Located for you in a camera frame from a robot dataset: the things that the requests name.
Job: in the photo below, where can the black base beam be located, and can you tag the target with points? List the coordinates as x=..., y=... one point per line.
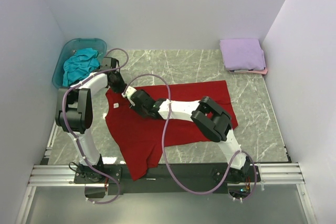
x=195, y=176

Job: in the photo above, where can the teal plastic basket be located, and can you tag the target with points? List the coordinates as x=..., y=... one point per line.
x=69, y=50

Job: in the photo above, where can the folded lilac t-shirt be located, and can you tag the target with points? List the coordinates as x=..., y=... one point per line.
x=242, y=54

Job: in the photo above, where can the teal crumpled t-shirt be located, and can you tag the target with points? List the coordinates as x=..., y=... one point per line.
x=79, y=66

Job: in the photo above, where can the aluminium frame rail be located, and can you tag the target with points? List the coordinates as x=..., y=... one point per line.
x=44, y=175

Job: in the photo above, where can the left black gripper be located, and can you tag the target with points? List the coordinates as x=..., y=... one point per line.
x=123, y=85

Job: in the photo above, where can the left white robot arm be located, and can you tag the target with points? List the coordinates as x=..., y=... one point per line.
x=74, y=113

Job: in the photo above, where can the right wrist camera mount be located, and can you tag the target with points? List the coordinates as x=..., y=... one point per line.
x=128, y=92

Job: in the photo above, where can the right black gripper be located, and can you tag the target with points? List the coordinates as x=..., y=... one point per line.
x=136, y=108

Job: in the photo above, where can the red t-shirt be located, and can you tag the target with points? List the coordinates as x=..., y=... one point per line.
x=139, y=139

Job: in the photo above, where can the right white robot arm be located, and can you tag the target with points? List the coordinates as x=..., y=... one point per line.
x=209, y=117

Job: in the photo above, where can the folded pink t-shirt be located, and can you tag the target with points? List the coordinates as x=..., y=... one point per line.
x=262, y=72

